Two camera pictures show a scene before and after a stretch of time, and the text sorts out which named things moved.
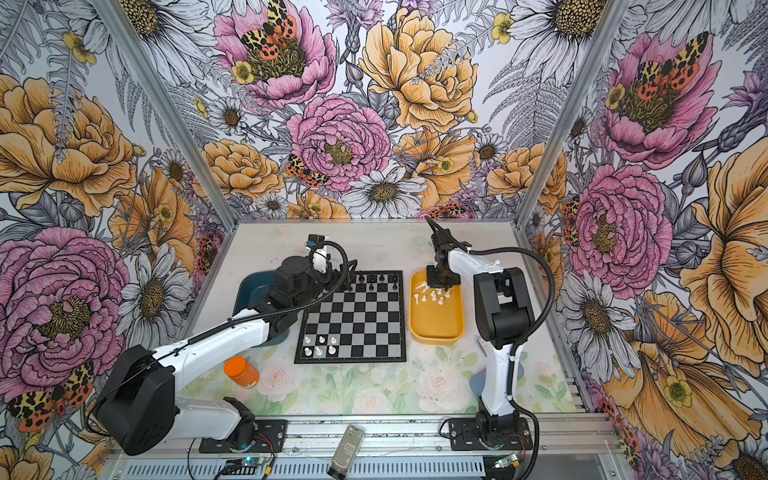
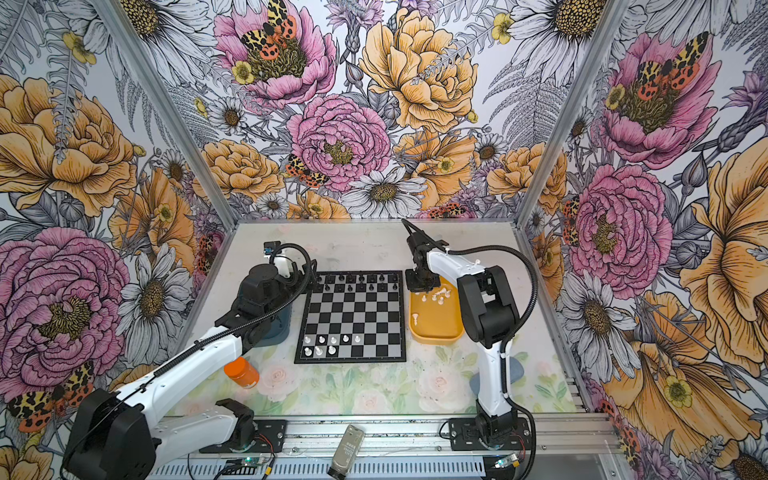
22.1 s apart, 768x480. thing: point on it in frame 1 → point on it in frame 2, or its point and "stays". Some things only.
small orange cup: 242,371 stays
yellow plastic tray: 436,314 stays
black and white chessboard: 365,323 stays
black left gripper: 346,276 → 303,287
